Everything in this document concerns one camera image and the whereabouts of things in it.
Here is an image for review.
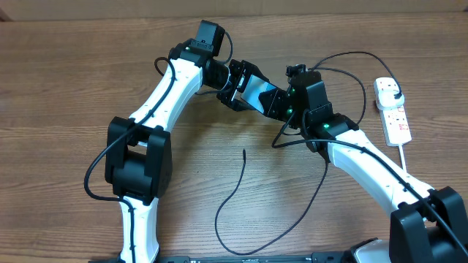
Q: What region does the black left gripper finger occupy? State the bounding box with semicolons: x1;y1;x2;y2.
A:
227;99;255;112
244;61;269;82

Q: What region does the Samsung Galaxy smartphone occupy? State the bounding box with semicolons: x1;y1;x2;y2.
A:
241;75;276;113

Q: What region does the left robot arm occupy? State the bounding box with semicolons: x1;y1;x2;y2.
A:
105;39;275;262

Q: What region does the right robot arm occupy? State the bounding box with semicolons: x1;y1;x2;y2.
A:
249;68;467;262

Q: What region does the white USB charger plug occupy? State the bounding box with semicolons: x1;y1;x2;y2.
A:
376;90;405;111

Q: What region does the white power strip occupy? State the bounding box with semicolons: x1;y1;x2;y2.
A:
373;77;412;147

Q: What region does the black USB charging cable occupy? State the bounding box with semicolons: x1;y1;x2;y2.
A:
214;51;404;256

